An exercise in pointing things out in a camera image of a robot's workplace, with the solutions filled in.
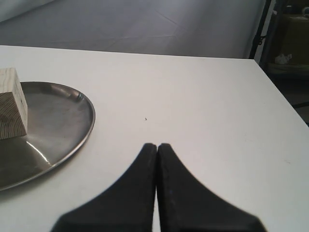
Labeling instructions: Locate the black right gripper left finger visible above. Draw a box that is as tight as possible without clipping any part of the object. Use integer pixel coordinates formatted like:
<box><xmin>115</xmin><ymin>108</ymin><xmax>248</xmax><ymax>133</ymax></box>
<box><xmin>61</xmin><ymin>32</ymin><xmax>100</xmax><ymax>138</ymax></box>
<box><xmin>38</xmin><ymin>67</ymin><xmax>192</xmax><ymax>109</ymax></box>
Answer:
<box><xmin>52</xmin><ymin>143</ymin><xmax>157</xmax><ymax>232</ymax></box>

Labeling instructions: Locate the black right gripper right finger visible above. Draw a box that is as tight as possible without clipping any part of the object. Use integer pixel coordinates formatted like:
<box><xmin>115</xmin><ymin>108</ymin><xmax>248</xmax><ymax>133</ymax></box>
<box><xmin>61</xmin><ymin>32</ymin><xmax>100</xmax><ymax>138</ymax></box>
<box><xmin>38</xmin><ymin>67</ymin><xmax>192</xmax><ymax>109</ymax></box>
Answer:
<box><xmin>156</xmin><ymin>144</ymin><xmax>266</xmax><ymax>232</ymax></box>

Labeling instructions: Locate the pale wooden cube block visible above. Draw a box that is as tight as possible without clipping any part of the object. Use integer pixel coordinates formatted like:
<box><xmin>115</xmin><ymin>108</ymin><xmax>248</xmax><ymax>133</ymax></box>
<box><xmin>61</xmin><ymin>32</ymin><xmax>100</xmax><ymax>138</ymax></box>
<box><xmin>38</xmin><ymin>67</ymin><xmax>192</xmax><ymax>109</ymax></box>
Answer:
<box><xmin>0</xmin><ymin>68</ymin><xmax>28</xmax><ymax>140</ymax></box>

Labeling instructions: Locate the round steel plate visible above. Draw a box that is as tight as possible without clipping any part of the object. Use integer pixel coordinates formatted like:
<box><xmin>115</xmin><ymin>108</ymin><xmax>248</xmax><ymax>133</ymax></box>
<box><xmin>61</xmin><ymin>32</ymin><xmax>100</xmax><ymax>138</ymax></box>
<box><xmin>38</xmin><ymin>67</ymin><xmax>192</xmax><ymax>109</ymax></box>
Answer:
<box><xmin>0</xmin><ymin>82</ymin><xmax>96</xmax><ymax>190</ymax></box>

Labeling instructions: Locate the grey backdrop cloth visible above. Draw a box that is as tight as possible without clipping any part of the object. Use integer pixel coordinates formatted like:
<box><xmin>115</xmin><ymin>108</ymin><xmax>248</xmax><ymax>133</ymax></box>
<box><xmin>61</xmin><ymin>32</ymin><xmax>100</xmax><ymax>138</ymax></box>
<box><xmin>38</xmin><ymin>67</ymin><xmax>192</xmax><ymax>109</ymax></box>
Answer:
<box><xmin>0</xmin><ymin>0</ymin><xmax>265</xmax><ymax>58</ymax></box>

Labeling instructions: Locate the black backdrop stand pole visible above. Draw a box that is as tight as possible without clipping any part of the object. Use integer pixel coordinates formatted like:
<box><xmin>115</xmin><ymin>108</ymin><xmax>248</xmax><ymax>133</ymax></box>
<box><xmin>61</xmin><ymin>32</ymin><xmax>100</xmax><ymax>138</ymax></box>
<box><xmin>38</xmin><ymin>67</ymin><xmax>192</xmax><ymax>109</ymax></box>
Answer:
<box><xmin>248</xmin><ymin>0</ymin><xmax>276</xmax><ymax>59</ymax></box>

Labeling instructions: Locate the cardboard box on shelf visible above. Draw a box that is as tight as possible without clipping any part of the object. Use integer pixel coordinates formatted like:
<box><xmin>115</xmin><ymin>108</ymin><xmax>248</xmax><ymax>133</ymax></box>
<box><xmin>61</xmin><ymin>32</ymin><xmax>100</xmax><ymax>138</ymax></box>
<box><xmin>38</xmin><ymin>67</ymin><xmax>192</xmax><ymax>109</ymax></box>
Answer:
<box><xmin>274</xmin><ymin>14</ymin><xmax>309</xmax><ymax>65</ymax></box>

